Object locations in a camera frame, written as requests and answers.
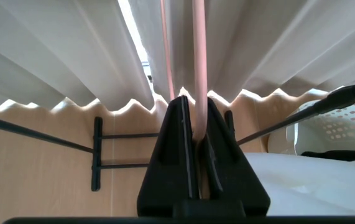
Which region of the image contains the beige curtain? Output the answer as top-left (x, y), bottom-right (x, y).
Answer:
top-left (0, 0), bottom-right (355, 112)

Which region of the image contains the black clothes rack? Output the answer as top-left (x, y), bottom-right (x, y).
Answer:
top-left (0, 77), bottom-right (355, 192)

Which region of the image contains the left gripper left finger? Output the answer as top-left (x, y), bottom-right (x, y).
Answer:
top-left (136, 95), bottom-right (201, 218)

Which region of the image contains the pink clothes hanger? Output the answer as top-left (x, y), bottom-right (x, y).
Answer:
top-left (160, 0), bottom-right (210, 146)

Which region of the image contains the white printed shirt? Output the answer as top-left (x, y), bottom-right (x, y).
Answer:
top-left (244, 151), bottom-right (355, 217)

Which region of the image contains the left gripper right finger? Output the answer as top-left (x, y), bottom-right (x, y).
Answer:
top-left (200, 97), bottom-right (271, 218)

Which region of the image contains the black garment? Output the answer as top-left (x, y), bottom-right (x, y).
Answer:
top-left (300, 149), bottom-right (355, 162)

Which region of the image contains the white laundry basket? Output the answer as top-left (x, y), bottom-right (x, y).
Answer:
top-left (267, 99), bottom-right (355, 156)

